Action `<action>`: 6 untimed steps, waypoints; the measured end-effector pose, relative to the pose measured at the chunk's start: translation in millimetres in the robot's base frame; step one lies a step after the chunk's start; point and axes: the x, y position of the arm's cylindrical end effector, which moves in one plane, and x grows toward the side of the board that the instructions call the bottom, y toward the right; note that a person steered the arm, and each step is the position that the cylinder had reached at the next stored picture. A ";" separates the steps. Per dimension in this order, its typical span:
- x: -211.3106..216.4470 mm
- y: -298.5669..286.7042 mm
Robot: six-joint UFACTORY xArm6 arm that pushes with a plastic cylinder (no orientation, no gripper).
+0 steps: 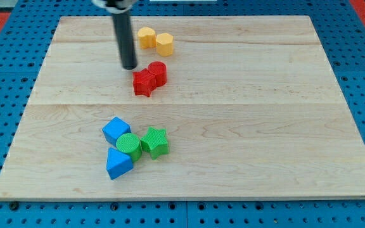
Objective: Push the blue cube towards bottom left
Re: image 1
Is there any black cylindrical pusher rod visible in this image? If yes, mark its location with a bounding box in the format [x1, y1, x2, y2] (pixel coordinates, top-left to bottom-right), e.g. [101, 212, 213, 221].
[112, 11, 138, 70]

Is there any silver robot tool mount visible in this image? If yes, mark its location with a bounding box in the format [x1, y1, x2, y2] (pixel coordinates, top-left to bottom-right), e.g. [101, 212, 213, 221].
[92, 0, 137, 13]

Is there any blue cube block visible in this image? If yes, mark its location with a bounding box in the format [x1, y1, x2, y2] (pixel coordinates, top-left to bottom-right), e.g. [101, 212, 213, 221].
[102, 117, 131, 146]

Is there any yellow heart block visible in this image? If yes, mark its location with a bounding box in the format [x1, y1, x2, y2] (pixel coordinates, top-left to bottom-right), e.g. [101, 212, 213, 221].
[138, 27, 157, 49]

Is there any yellow hexagon block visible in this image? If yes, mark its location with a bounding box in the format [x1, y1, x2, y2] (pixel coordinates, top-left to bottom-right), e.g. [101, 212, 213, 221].
[156, 33, 174, 56]

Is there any red cylinder block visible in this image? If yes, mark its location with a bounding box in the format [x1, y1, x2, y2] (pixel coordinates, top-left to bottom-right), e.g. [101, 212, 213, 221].
[148, 61, 167, 87]

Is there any red star block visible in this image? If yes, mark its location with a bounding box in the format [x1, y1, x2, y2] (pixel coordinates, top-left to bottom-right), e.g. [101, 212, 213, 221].
[132, 68, 157, 97]

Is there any green cylinder block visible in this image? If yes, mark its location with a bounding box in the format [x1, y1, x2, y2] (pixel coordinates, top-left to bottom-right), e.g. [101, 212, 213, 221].
[115, 133, 142, 163]

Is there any green star block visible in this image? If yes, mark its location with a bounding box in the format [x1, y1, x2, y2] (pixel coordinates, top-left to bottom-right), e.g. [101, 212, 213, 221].
[141, 127, 169, 160]

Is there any light wooden board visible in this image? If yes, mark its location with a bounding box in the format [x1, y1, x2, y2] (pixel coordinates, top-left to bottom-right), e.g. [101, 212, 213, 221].
[0, 16, 365, 202]

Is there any blue triangular prism block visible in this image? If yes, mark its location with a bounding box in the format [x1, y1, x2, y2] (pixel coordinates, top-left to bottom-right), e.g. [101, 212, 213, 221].
[106, 148, 134, 180]

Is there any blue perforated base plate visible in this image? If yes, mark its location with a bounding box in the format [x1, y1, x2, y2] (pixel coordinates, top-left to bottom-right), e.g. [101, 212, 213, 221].
[0, 1, 365, 227]

